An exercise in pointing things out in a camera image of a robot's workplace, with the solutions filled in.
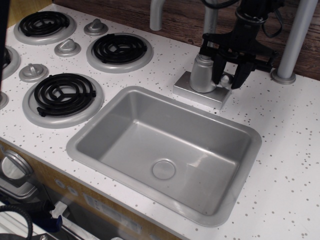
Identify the grey support pole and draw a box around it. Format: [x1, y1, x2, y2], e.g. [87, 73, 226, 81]
[270, 0, 318, 85]

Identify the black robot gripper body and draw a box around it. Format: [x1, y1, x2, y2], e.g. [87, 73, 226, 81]
[199, 17, 278, 72]

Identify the dark blurry foreground post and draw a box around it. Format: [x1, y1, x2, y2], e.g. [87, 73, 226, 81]
[0, 0, 10, 81]

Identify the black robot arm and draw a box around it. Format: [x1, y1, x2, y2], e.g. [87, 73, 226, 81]
[200, 0, 285, 89]

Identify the front right stove burner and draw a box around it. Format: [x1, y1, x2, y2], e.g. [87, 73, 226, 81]
[22, 73, 104, 129]

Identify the silver stove knob front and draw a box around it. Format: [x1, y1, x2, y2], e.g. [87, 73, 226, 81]
[19, 63, 49, 83]

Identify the back left stove burner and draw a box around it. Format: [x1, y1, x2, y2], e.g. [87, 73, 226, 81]
[13, 11, 77, 46]

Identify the silver stove knob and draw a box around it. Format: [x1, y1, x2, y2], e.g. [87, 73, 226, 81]
[83, 18, 109, 36]
[54, 38, 81, 58]
[19, 63, 49, 83]

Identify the silver faucet lever handle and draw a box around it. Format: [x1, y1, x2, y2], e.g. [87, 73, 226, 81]
[220, 73, 234, 90]

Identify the back right stove burner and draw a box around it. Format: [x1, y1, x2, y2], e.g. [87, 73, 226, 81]
[86, 33, 154, 74]

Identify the grey plastic sink basin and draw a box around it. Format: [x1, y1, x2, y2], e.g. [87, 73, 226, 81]
[66, 86, 262, 227]

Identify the silver toy faucet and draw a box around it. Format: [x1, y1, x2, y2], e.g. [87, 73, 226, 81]
[149, 0, 232, 110]

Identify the black coiled cable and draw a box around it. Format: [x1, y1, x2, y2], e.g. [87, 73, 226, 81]
[0, 203, 36, 237]

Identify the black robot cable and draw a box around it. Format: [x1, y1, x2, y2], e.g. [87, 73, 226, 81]
[201, 0, 285, 39]

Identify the silver stove knob edge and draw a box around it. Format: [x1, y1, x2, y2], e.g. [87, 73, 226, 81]
[0, 91, 9, 110]

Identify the stove burner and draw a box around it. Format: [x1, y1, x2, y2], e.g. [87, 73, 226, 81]
[22, 73, 104, 129]
[2, 45, 21, 80]
[86, 33, 154, 74]
[13, 11, 77, 46]

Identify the blue clamp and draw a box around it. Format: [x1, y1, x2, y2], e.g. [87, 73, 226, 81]
[46, 215, 63, 233]

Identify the silver stove knob rear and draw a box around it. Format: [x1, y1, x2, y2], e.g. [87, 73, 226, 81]
[83, 18, 109, 36]

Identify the silver stove knob middle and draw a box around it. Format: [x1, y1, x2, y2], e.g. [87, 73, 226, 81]
[54, 38, 81, 58]

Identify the front left stove burner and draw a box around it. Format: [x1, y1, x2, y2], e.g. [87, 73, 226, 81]
[2, 45, 21, 80]

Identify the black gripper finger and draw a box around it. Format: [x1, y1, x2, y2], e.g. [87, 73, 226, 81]
[212, 53, 227, 85]
[231, 58, 255, 90]

